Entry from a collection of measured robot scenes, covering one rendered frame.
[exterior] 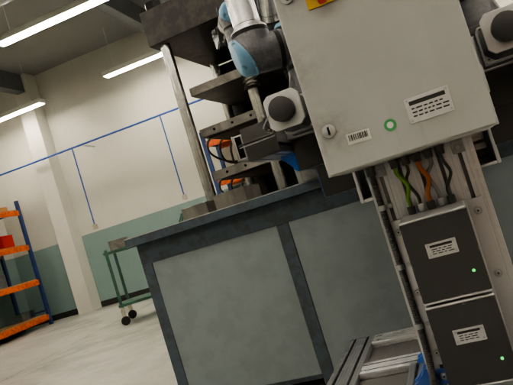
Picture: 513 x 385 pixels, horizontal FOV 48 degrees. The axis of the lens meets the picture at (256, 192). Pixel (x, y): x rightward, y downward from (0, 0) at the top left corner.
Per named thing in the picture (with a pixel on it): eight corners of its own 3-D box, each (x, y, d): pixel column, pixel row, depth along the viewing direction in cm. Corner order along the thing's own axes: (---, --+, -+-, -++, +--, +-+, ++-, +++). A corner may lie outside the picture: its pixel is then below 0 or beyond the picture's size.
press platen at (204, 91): (376, 21, 290) (373, 12, 291) (191, 97, 328) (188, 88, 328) (392, 46, 356) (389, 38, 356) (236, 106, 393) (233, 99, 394)
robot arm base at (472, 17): (511, 14, 151) (498, -21, 151) (453, 36, 155) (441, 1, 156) (504, 27, 165) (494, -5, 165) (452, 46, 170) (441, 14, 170)
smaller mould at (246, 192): (247, 202, 244) (243, 186, 244) (217, 211, 249) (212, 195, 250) (262, 198, 263) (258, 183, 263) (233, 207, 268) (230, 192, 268)
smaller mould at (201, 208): (209, 214, 256) (205, 201, 256) (184, 221, 260) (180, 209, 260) (224, 210, 272) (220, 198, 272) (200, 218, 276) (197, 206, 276)
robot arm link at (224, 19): (223, 24, 196) (216, 0, 196) (221, 35, 207) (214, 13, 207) (245, 18, 197) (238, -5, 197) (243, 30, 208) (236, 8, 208)
